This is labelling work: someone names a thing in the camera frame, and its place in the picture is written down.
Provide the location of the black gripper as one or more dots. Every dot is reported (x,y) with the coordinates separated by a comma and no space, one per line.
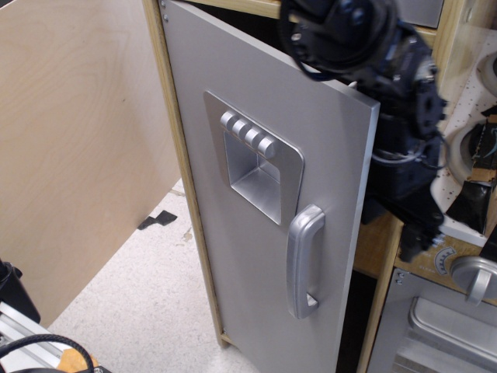
(404,189)

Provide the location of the grey toy fridge door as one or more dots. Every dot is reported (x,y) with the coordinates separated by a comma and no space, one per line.
(333,126)

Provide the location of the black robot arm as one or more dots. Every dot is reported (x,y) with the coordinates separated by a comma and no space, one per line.
(367,44)

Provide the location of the silver oven knob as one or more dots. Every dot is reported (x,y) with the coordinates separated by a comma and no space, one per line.
(476,276)

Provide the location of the grey toy oven door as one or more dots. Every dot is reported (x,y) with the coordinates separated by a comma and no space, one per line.
(398,349)

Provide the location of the white toy stove top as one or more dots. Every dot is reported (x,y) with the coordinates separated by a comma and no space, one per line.
(474,99)

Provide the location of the silver ice dispenser panel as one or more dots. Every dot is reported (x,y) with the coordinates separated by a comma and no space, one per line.
(259,165)

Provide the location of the grey upper freezer door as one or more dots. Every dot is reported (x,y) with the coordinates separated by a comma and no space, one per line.
(425,13)

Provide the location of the black tape on floor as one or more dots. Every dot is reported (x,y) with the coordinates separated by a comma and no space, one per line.
(163,219)

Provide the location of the light plywood board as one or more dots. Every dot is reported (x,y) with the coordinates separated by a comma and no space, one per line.
(86,146)

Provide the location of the orange tape piece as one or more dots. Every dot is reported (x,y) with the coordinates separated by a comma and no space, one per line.
(72,361)

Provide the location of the black box at left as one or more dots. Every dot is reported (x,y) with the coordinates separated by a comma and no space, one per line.
(14,294)

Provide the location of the wooden toy kitchen frame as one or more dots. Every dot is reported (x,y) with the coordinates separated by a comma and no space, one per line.
(378,243)

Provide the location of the silver fridge door handle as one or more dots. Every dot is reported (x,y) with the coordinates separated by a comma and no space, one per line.
(302,231)

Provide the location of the silver oven door handle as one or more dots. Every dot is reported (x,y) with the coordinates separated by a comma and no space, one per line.
(460,333)

